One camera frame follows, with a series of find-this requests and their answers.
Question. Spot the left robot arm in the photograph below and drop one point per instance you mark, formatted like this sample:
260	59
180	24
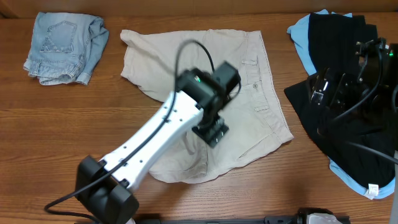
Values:
106	186

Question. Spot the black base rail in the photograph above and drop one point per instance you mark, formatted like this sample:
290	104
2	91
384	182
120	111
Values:
308	215

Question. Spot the light blue shirt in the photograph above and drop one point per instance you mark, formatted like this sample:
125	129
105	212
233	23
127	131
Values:
299	34

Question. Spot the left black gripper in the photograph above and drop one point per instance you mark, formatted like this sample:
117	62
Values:
211	134

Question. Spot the beige khaki shorts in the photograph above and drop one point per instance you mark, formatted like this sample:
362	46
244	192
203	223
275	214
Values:
255	119

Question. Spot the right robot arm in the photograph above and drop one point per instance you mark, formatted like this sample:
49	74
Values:
351	115

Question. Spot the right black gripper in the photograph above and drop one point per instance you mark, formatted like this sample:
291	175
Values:
342	81

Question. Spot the black garment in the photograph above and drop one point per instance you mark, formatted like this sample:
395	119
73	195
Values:
332	38

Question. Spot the folded light denim jeans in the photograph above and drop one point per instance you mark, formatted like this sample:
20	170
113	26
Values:
65	47

